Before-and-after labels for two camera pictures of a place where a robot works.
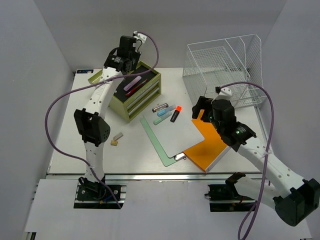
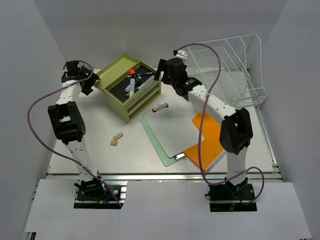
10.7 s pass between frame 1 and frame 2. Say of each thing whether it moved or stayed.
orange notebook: stayed
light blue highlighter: moved
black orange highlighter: moved
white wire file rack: stayed
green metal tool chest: stayed
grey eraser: stayed
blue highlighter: moved
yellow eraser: stayed
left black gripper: moved
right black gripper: moved
